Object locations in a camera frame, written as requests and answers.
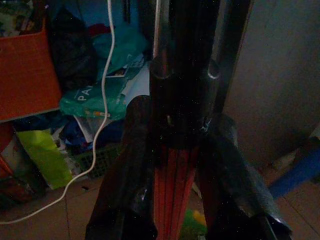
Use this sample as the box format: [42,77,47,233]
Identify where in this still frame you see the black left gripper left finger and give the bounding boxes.
[86,95,157,240]

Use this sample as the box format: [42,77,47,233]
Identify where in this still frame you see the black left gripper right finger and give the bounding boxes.
[197,114,293,240]

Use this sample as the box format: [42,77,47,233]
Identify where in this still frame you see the green dustpan with red handle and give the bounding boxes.
[149,0,253,240]

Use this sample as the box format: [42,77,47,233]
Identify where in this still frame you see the green plastic basket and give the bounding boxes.
[72,143,123,178]

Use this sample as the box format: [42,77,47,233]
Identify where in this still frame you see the blue plastic stool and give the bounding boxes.
[268,147,320,198]

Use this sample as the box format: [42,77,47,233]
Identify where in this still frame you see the teal plastic bag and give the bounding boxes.
[59,24,151,121]

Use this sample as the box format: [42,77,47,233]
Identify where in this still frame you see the lime green bag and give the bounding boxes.
[16,129,73,190]

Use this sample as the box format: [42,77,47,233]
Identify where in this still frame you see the grey metal door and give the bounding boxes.
[222,0,320,163]

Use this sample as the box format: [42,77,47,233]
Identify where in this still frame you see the black plastic bag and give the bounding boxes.
[48,7,98,88]

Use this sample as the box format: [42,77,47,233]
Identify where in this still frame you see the orange storage box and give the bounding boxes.
[0,17,63,123]

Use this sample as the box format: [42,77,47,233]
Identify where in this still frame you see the red cloth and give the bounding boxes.
[87,23,112,38]

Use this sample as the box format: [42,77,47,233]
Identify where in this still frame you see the white power cable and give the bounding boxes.
[0,0,116,225]

